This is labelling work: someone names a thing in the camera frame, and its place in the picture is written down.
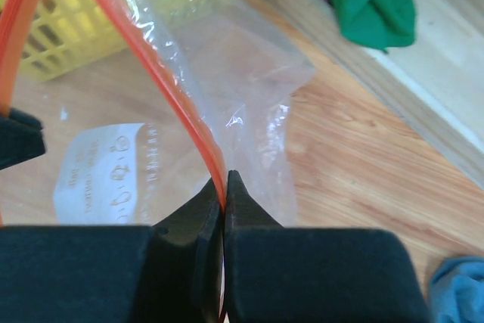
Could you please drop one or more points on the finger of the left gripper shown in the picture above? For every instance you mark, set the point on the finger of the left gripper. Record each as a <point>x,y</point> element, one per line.
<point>21,138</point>

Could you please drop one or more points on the yellow plastic basket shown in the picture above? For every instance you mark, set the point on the yellow plastic basket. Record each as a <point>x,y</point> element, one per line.
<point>68,34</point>

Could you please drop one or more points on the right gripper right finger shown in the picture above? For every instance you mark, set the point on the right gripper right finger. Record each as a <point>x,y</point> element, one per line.
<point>280,274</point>

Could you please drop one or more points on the blue cloth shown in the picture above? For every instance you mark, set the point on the blue cloth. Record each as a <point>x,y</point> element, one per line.
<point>456,290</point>

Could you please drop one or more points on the clear zip top bag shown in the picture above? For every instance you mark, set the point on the clear zip top bag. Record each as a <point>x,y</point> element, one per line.
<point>132,136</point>

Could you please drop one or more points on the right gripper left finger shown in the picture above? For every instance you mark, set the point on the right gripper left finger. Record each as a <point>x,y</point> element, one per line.
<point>168,272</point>

